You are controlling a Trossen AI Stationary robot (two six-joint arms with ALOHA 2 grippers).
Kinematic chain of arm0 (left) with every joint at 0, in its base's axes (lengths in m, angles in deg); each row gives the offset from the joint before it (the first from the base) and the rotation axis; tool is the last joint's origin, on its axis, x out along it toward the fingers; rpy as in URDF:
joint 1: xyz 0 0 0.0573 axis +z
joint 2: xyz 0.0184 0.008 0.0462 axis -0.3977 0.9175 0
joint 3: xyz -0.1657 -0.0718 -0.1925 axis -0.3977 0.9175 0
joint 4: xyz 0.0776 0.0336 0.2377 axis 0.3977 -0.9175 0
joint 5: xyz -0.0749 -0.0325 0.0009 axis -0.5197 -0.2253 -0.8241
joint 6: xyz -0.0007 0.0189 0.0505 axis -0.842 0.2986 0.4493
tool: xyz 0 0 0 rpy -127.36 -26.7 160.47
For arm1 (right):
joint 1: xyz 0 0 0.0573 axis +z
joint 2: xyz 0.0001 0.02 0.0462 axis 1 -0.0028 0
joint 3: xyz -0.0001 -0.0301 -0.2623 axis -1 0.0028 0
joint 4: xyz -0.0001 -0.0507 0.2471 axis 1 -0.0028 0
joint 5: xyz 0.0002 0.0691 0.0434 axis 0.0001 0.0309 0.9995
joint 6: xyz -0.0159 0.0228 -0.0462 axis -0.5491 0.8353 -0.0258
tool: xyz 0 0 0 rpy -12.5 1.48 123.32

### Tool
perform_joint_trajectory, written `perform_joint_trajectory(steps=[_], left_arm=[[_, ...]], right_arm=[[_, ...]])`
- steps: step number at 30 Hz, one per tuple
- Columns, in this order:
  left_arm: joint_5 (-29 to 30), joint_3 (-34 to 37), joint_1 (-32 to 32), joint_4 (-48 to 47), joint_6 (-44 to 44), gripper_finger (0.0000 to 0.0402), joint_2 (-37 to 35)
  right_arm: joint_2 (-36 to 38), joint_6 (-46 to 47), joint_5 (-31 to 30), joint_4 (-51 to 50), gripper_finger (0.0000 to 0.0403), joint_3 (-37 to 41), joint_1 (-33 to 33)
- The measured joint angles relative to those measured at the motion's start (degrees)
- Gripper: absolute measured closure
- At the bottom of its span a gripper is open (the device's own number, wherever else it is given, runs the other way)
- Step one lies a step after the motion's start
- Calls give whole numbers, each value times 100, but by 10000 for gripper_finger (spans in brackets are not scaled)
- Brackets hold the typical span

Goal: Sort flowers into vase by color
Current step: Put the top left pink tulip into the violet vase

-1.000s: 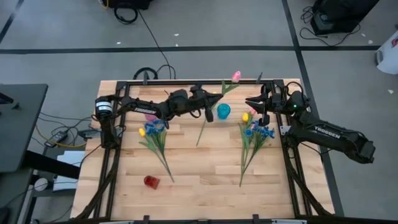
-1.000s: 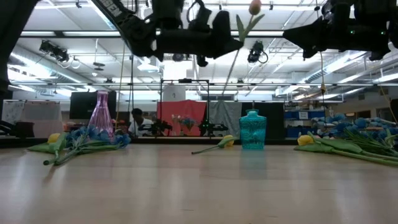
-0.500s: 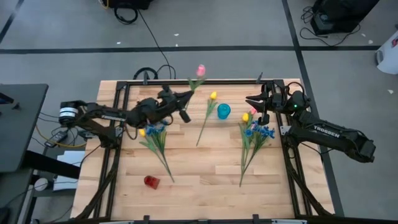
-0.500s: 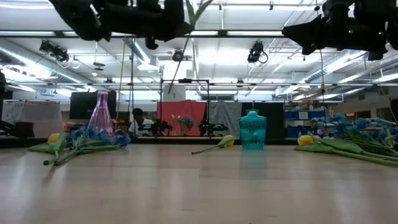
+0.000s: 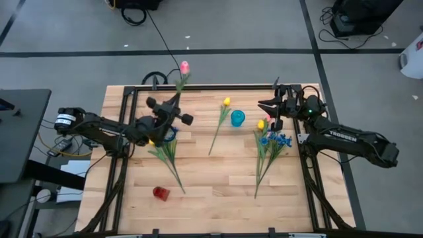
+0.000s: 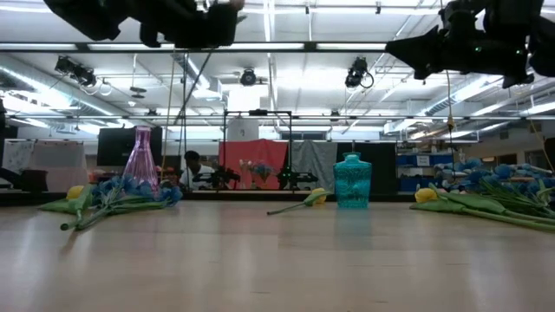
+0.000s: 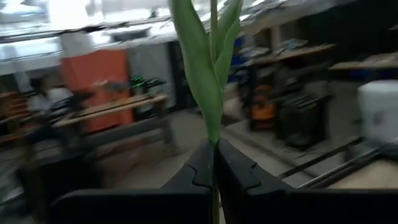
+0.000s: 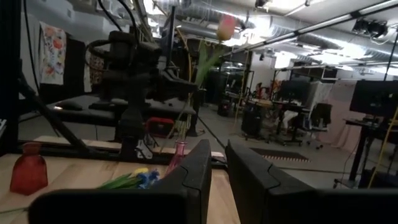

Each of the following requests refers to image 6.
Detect black monitor screen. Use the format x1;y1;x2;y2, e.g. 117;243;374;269
96;126;164;167

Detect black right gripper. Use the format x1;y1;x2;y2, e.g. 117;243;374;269
384;0;537;90

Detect dark chair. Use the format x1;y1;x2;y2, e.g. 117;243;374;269
0;166;49;193

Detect black aluminium table frame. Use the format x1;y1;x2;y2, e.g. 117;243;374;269
0;189;418;205

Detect background flower bunch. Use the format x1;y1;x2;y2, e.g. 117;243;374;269
239;159;275;190

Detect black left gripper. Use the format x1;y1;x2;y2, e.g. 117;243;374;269
137;0;240;50

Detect black background station frame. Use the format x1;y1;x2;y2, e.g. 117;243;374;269
222;108;295;192

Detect black backdrop panel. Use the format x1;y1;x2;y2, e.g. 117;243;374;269
336;142;398;195

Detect white cloth board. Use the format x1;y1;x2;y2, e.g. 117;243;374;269
2;139;90;192

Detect yellow artificial tulip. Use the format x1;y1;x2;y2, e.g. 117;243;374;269
408;182;555;233
38;185;95;231
265;186;334;217

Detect teal glass vase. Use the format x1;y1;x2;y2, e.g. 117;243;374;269
332;151;374;210

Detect blue storage bins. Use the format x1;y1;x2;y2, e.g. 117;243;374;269
395;153;454;193

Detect black ceiling-mounted camera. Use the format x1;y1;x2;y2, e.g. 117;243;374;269
238;68;258;88
343;55;375;90
54;55;98;88

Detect red cloth backdrop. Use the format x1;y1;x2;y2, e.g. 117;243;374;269
218;138;290;192

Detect grey cloth backdrop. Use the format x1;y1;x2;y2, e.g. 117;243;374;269
290;140;339;194

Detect blue artificial flower spray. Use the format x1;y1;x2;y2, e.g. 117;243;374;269
75;174;184;231
446;156;555;220

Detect pink glass vase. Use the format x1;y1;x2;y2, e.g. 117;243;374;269
122;125;160;188

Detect person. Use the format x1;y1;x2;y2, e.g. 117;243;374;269
178;149;216;192

